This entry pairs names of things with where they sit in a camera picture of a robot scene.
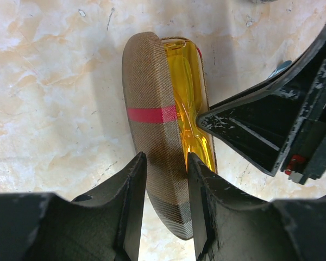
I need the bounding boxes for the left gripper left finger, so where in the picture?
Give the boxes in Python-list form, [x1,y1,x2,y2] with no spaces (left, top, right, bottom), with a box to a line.
[0,152,147,260]

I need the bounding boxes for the brown striped glasses case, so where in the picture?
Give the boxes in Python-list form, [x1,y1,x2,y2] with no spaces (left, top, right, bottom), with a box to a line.
[121,31,218,240]

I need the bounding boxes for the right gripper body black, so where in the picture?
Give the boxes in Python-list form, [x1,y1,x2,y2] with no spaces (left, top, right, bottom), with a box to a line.
[279,40,326,185]

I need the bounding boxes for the orange sunglasses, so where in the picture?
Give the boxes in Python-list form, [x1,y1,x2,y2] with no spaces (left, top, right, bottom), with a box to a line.
[162,38,217,172]

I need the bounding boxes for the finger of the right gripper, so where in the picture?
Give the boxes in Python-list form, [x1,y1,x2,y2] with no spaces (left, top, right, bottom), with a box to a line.
[197,24,326,176]

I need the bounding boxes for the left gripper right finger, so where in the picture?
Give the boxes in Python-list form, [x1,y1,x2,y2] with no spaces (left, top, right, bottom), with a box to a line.
[187,153,326,260]

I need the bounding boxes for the light blue cloth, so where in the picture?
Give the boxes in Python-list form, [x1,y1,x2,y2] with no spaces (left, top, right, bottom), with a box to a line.
[268,60,292,79]

